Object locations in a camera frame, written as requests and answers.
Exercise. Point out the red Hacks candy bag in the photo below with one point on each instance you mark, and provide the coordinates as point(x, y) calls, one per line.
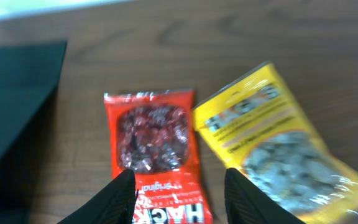
point(151, 133)

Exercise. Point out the dark green gift box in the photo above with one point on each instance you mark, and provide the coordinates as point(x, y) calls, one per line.
point(29, 74)

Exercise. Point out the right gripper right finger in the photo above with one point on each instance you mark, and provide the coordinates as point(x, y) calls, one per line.
point(247, 204)

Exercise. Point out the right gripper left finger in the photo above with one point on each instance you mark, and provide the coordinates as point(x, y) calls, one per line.
point(114, 204)

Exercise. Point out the yellow Hacks candy bag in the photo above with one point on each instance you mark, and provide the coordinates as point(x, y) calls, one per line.
point(255, 125)

